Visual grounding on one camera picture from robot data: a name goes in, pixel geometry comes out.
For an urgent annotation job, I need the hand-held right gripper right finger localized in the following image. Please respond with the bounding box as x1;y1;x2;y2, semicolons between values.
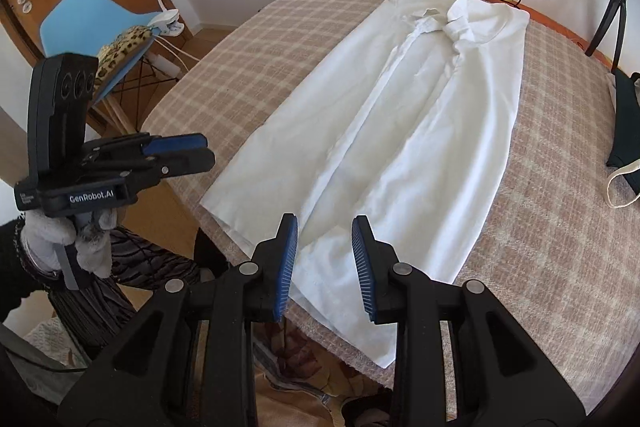
351;215;601;427

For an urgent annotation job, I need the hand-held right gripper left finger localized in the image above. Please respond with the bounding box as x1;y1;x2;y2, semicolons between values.
57;213;300;427

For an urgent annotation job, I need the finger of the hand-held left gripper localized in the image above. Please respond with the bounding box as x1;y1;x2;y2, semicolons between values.
87;133;209;164
102;149;217;188

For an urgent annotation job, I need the white shirt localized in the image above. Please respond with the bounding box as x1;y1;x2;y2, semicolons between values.
200;0;531;369

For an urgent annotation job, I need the person's left forearm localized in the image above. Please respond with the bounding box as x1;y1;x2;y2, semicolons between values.
0;218;58;325

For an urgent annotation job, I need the person's left hand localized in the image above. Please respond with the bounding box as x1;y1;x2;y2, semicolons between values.
21;206;119;280

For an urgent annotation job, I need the white power strip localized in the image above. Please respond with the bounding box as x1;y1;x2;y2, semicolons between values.
149;53;182;81

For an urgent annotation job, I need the leopard print cloth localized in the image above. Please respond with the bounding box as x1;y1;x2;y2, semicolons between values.
95;26;154;88

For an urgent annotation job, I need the blue chair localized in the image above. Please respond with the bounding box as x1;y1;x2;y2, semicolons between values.
39;0;182;132

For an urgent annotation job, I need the person's patterned dark clothing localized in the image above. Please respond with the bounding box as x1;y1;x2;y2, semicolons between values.
49;227;217;360

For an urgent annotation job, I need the beige plaid blanket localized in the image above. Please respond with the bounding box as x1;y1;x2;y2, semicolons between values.
140;0;640;413

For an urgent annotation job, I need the dark tote bag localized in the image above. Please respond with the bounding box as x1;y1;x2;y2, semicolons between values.
606;69;640;208

